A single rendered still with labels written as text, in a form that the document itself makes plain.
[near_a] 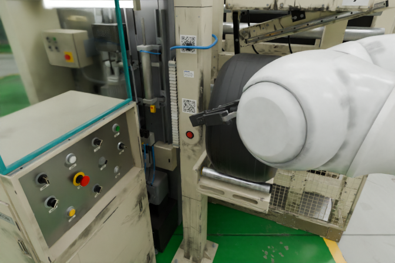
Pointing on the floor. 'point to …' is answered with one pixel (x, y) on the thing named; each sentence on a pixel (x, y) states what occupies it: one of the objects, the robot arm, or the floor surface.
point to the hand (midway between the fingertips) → (201, 118)
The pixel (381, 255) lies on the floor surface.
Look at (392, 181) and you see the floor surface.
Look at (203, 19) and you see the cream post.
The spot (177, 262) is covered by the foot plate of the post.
